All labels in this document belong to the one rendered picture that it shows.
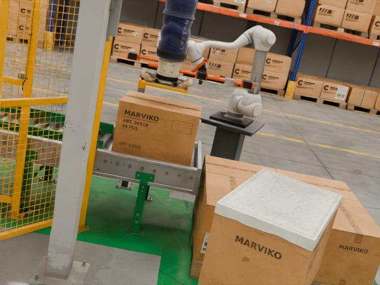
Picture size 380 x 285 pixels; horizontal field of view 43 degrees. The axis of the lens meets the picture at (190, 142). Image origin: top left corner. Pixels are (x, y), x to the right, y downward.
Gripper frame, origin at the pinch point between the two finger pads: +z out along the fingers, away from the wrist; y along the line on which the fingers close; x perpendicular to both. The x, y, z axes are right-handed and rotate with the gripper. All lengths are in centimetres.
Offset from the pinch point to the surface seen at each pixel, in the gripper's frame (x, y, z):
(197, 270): -18, 114, 96
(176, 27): 25.4, -32.7, 24.7
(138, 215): 28, 104, 51
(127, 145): 46, 57, 35
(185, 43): 17.5, -22.4, 19.4
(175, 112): 15.2, 25.9, 36.1
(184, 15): 21, -42, 25
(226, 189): -29, 66, 65
